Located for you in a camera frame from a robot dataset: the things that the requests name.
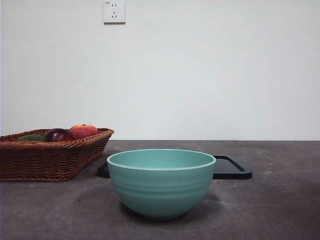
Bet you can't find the teal bowl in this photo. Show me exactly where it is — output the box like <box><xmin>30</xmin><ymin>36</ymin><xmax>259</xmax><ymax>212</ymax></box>
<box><xmin>106</xmin><ymin>148</ymin><xmax>217</xmax><ymax>221</ymax></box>

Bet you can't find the dark purple plum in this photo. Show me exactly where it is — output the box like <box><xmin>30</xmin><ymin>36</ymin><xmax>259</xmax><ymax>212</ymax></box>
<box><xmin>43</xmin><ymin>128</ymin><xmax>74</xmax><ymax>142</ymax></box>

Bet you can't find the brown wicker basket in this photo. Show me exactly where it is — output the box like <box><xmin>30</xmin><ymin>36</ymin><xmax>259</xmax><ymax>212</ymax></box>
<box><xmin>0</xmin><ymin>127</ymin><xmax>115</xmax><ymax>183</ymax></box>

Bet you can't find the green avocado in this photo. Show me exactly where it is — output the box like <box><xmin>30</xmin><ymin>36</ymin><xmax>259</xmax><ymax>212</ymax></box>
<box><xmin>17</xmin><ymin>134</ymin><xmax>47</xmax><ymax>143</ymax></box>

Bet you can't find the red peach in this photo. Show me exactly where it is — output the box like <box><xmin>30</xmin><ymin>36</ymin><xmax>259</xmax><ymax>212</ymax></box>
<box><xmin>68</xmin><ymin>123</ymin><xmax>100</xmax><ymax>141</ymax></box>

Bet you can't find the black rectangular tray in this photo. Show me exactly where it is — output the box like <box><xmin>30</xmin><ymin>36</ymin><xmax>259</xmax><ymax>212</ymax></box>
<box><xmin>97</xmin><ymin>155</ymin><xmax>253</xmax><ymax>180</ymax></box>

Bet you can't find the white wall socket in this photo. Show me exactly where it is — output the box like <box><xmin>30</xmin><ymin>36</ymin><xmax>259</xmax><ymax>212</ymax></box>
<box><xmin>103</xmin><ymin>0</ymin><xmax>126</xmax><ymax>25</ymax></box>

